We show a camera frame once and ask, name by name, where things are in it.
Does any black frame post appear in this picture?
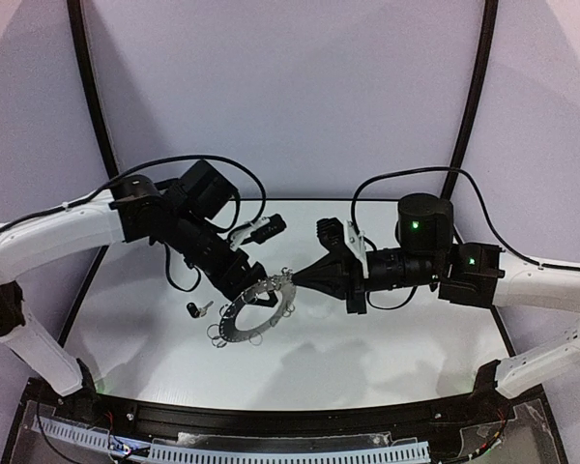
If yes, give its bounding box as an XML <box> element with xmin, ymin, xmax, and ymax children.
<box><xmin>439</xmin><ymin>0</ymin><xmax>501</xmax><ymax>199</ymax></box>
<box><xmin>66</xmin><ymin>0</ymin><xmax>119</xmax><ymax>178</ymax></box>

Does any white slotted cable duct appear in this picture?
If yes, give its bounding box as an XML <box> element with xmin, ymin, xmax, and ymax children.
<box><xmin>29</xmin><ymin>417</ymin><xmax>431</xmax><ymax>464</ymax></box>

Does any left black frame post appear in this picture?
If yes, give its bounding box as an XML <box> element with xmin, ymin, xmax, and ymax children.
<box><xmin>66</xmin><ymin>0</ymin><xmax>119</xmax><ymax>178</ymax></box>

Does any right black frame post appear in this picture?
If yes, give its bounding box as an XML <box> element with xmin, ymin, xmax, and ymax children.
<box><xmin>439</xmin><ymin>0</ymin><xmax>501</xmax><ymax>199</ymax></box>

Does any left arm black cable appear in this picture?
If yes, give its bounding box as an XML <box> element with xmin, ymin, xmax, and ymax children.
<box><xmin>0</xmin><ymin>154</ymin><xmax>268</xmax><ymax>292</ymax></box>

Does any black head key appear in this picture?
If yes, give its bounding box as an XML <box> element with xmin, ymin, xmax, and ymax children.
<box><xmin>186</xmin><ymin>301</ymin><xmax>214</xmax><ymax>319</ymax></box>

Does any round metal keyring disc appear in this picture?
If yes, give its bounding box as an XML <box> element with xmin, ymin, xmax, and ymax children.
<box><xmin>207</xmin><ymin>268</ymin><xmax>297</xmax><ymax>349</ymax></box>

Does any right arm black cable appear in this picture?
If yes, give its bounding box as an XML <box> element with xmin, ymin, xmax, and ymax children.
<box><xmin>349</xmin><ymin>166</ymin><xmax>580</xmax><ymax>310</ymax></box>

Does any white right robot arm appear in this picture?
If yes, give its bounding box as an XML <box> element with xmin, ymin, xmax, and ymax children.
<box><xmin>291</xmin><ymin>193</ymin><xmax>580</xmax><ymax>399</ymax></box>

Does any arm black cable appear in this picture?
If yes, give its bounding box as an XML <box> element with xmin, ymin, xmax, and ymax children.
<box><xmin>0</xmin><ymin>154</ymin><xmax>268</xmax><ymax>292</ymax></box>
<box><xmin>349</xmin><ymin>166</ymin><xmax>580</xmax><ymax>310</ymax></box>

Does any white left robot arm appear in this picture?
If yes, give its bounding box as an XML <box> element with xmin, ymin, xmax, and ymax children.
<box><xmin>0</xmin><ymin>174</ymin><xmax>267</xmax><ymax>396</ymax></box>

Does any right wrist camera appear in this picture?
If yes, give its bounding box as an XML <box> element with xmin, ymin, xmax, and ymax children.
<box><xmin>316</xmin><ymin>217</ymin><xmax>366</xmax><ymax>258</ymax></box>

